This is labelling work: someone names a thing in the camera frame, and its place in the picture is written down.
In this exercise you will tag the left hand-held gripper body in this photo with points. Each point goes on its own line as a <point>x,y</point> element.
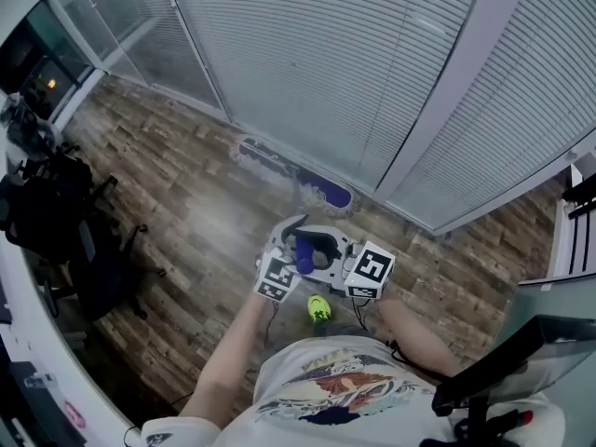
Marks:
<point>275,275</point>

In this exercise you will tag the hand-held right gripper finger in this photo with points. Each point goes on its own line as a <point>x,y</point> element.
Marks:
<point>329,260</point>
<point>316,238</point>

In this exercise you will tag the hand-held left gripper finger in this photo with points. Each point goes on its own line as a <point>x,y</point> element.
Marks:
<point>294,226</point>

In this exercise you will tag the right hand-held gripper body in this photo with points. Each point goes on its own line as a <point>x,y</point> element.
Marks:
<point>370,268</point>

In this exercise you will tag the purple mop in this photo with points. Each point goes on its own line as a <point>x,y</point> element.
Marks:
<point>331,193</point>

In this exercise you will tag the person's right forearm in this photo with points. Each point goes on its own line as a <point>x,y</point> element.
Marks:
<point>419,338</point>

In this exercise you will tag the person's left forearm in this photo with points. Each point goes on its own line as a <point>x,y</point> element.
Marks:
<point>233,366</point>

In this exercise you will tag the wooden floor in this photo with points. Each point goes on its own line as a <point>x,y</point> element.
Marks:
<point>195,193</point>

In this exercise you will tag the neon yellow shoe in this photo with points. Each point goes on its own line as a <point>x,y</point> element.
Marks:
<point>319,307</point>

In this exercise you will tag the white printed t-shirt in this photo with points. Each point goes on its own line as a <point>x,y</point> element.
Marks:
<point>354,398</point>

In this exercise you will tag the black computer monitor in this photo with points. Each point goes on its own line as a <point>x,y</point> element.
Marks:
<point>512,366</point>

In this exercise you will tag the black office chair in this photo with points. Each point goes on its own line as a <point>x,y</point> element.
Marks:
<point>102,273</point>
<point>42,203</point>

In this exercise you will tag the wide white window blind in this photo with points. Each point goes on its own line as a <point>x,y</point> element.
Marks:
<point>326,49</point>

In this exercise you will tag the glass desk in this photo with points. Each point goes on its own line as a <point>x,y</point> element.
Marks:
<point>559,301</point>

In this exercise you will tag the red-tipped tool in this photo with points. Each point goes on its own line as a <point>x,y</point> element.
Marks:
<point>524,417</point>

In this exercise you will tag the pink sticker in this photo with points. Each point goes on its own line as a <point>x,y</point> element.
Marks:
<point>74,415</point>

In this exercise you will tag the white desk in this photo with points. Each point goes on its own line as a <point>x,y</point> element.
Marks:
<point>32,342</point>

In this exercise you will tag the black desk device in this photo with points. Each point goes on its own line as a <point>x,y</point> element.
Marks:
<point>37,403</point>

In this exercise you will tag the grey clutter pile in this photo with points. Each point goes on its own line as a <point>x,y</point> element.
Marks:
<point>25,124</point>

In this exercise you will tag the dark window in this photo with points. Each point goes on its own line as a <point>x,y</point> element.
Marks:
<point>37,63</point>

